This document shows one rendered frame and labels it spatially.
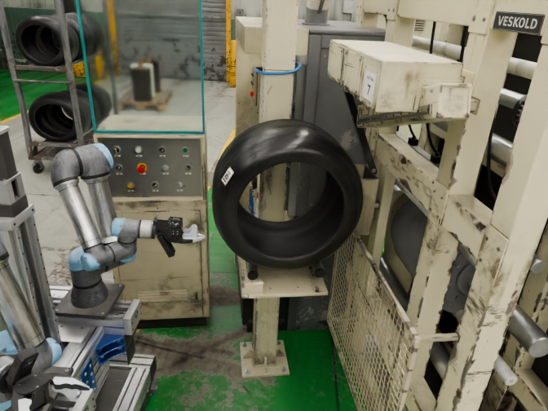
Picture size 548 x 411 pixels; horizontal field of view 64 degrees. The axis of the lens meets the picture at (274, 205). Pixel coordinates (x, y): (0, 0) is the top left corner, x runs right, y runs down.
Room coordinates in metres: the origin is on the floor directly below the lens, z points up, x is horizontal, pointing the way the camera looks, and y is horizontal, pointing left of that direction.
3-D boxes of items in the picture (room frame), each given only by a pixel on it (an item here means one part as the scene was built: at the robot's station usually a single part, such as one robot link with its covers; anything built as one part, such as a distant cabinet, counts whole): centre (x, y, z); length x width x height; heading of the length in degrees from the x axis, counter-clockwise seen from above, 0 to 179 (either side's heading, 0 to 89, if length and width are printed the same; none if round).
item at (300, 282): (1.66, -0.04, 0.80); 0.37 x 0.36 x 0.02; 98
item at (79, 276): (1.51, 0.77, 0.88); 0.13 x 0.12 x 0.14; 138
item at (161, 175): (2.31, 0.68, 0.63); 0.56 x 0.41 x 1.27; 98
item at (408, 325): (1.48, -0.40, 0.65); 0.90 x 0.02 x 0.70; 8
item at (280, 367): (1.91, 0.02, 0.02); 0.27 x 0.27 x 0.04; 8
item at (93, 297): (1.50, 0.78, 0.77); 0.15 x 0.15 x 0.10
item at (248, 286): (1.64, 0.10, 0.83); 0.36 x 0.09 x 0.06; 8
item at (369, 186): (1.94, -0.39, 1.05); 0.20 x 0.15 x 0.30; 8
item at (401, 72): (1.58, -0.35, 1.71); 0.61 x 0.25 x 0.15; 8
